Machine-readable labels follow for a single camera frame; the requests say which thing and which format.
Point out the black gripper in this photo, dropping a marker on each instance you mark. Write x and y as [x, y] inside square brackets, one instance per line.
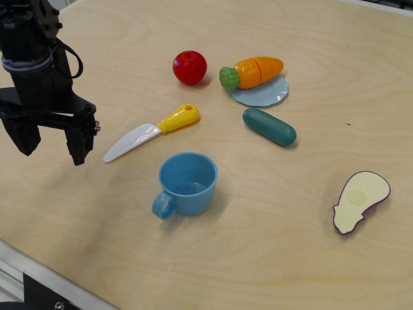
[42, 94]

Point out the dark green toy cucumber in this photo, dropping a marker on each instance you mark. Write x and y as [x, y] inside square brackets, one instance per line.
[270, 127]

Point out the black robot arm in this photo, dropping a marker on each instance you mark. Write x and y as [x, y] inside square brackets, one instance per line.
[28, 28]

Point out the blue plastic cup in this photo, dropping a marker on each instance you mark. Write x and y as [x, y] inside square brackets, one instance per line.
[188, 181]

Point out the orange toy carrot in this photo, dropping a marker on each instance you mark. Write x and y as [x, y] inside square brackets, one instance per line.
[250, 73]

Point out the light blue toy plate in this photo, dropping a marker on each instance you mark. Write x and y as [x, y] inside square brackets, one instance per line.
[267, 94]

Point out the toy eggplant half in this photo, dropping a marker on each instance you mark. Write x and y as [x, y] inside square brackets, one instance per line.
[362, 191]

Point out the aluminium table frame rail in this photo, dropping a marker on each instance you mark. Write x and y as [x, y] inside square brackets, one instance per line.
[14, 264]

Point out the yellow handled toy knife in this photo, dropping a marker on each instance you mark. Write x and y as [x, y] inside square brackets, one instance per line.
[184, 115]

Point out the black corner bracket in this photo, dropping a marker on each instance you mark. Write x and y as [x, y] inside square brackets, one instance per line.
[38, 296]

